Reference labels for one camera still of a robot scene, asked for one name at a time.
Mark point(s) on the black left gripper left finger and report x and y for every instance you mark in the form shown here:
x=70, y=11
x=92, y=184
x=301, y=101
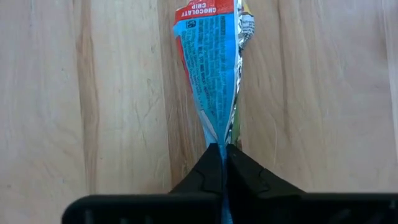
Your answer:
x=208, y=174

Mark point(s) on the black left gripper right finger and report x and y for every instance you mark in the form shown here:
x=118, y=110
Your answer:
x=248, y=177

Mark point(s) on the blue chocolate chip granola bar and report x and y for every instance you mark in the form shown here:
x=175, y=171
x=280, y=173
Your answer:
x=211, y=68

